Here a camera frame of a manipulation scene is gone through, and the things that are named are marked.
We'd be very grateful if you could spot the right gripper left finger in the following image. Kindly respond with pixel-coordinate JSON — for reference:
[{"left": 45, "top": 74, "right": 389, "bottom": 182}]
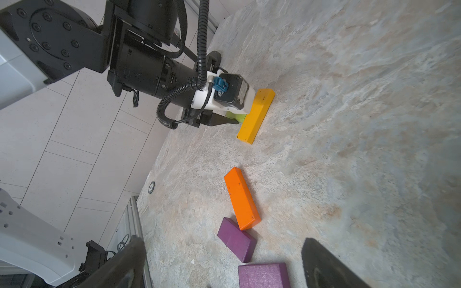
[{"left": 78, "top": 236, "right": 146, "bottom": 288}]

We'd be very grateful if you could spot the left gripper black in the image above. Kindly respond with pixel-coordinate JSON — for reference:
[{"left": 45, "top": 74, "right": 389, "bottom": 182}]
[{"left": 108, "top": 24, "right": 239, "bottom": 128}]

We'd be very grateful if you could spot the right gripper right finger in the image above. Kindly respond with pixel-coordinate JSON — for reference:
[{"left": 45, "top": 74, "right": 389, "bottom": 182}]
[{"left": 301, "top": 238, "right": 370, "bottom": 288}]

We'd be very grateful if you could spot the lime green block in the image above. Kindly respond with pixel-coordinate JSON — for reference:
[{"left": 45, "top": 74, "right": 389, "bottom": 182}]
[{"left": 225, "top": 111, "right": 247, "bottom": 123}]

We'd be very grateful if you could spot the purple block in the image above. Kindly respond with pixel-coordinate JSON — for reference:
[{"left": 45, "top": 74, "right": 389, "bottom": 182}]
[
  {"left": 238, "top": 263, "right": 291, "bottom": 288},
  {"left": 217, "top": 217, "right": 257, "bottom": 263}
]

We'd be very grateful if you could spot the amber yellow long block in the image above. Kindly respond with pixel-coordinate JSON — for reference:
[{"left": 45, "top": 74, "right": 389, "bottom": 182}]
[{"left": 237, "top": 89, "right": 276, "bottom": 145}]

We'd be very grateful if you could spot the orange block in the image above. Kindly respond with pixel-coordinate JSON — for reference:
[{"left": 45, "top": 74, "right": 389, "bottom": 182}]
[{"left": 224, "top": 167, "right": 261, "bottom": 230}]

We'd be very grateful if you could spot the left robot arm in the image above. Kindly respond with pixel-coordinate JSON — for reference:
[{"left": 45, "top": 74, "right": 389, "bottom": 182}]
[{"left": 1, "top": 1, "right": 231, "bottom": 129}]

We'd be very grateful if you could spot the left camera cable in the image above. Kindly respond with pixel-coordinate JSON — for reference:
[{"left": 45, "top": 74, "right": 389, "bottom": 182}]
[{"left": 156, "top": 0, "right": 211, "bottom": 130}]

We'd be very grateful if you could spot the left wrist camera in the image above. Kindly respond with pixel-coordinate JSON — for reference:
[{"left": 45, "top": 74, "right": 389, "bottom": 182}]
[{"left": 191, "top": 70, "right": 256, "bottom": 115}]

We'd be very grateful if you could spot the aluminium rail frame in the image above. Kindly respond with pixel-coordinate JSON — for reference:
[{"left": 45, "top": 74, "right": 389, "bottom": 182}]
[{"left": 126, "top": 196, "right": 154, "bottom": 288}]

